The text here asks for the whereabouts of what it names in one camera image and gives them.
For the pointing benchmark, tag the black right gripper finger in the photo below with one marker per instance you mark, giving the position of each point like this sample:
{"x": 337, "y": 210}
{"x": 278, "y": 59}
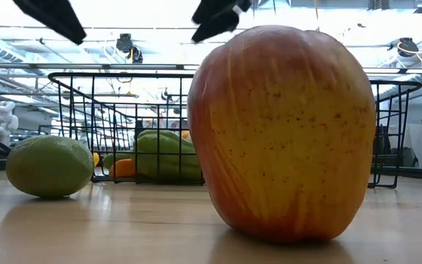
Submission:
{"x": 218, "y": 9}
{"x": 214, "y": 29}

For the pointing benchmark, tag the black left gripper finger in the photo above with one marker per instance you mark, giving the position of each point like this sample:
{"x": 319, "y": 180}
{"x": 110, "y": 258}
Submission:
{"x": 53, "y": 18}

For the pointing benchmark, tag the yellow bell pepper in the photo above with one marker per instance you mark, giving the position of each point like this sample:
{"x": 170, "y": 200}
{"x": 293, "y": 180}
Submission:
{"x": 186, "y": 135}

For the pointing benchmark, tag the red yellow apple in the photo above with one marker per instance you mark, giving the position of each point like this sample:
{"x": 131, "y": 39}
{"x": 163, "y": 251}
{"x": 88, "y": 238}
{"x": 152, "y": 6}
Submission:
{"x": 280, "y": 139}

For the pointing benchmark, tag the green bell pepper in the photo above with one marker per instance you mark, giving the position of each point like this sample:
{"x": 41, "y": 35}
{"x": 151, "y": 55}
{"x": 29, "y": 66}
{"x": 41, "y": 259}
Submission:
{"x": 169, "y": 157}

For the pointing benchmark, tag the green lime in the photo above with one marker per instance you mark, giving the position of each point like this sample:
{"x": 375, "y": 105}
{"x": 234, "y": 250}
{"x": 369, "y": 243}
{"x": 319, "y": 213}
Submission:
{"x": 50, "y": 166}

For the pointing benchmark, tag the orange carrot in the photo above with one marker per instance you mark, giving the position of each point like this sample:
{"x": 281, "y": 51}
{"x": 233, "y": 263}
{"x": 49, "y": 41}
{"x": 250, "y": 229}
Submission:
{"x": 125, "y": 169}

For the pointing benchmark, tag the white robot figure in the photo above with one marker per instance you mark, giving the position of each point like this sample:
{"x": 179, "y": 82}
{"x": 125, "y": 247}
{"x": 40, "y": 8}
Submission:
{"x": 3, "y": 122}

